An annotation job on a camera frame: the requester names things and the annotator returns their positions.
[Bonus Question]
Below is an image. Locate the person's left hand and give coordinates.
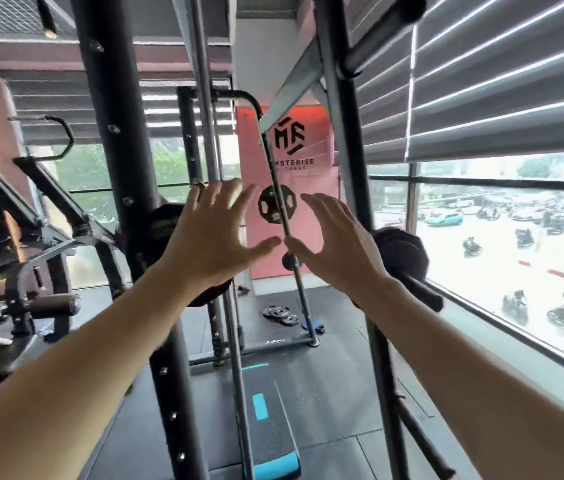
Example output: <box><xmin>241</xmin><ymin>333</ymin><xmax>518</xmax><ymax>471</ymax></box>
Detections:
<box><xmin>159</xmin><ymin>178</ymin><xmax>283</xmax><ymax>295</ymax></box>

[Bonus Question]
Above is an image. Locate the black power rack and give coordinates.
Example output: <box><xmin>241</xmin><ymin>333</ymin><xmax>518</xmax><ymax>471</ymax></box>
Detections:
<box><xmin>69</xmin><ymin>0</ymin><xmax>458</xmax><ymax>480</ymax></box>

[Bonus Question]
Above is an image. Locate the glass window black frame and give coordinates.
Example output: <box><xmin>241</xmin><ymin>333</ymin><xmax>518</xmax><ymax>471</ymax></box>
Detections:
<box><xmin>26</xmin><ymin>137</ymin><xmax>242</xmax><ymax>291</ymax></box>
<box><xmin>367</xmin><ymin>149</ymin><xmax>564</xmax><ymax>381</ymax></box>

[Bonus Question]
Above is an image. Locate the grey striped roller blind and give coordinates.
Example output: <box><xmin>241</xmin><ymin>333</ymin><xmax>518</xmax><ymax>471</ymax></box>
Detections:
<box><xmin>1</xmin><ymin>69</ymin><xmax>235</xmax><ymax>145</ymax></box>
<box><xmin>351</xmin><ymin>0</ymin><xmax>564</xmax><ymax>165</ymax></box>

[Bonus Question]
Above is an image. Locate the person's right forearm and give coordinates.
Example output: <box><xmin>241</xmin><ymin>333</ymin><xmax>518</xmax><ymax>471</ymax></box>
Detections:
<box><xmin>351</xmin><ymin>274</ymin><xmax>564</xmax><ymax>480</ymax></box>

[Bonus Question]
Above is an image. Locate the black plate-loaded pulldown machine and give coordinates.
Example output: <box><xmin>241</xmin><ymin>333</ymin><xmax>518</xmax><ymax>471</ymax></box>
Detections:
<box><xmin>0</xmin><ymin>114</ymin><xmax>130</xmax><ymax>395</ymax></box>

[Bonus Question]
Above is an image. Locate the black ceiling spotlight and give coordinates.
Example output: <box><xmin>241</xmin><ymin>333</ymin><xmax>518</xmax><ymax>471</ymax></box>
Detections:
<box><xmin>34</xmin><ymin>0</ymin><xmax>58</xmax><ymax>41</ymax></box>

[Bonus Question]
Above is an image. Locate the person's left forearm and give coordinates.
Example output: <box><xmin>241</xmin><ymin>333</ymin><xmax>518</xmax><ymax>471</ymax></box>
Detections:
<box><xmin>0</xmin><ymin>267</ymin><xmax>202</xmax><ymax>480</ymax></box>

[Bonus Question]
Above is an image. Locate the red banner black logo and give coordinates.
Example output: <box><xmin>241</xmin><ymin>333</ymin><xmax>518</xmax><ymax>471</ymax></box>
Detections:
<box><xmin>235</xmin><ymin>105</ymin><xmax>341</xmax><ymax>281</ymax></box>

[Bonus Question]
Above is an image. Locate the black aerobic step cyan trim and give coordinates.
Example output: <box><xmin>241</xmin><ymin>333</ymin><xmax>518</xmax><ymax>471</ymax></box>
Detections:
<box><xmin>239</xmin><ymin>363</ymin><xmax>303</xmax><ymax>480</ymax></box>

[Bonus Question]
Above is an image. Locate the person's right hand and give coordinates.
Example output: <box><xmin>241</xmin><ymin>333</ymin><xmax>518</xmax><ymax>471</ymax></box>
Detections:
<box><xmin>284</xmin><ymin>192</ymin><xmax>391</xmax><ymax>298</ymax></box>

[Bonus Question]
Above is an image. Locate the black round grip weight plate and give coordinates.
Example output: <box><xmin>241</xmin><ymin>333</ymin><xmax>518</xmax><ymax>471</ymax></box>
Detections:
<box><xmin>257</xmin><ymin>184</ymin><xmax>297</xmax><ymax>225</ymax></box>

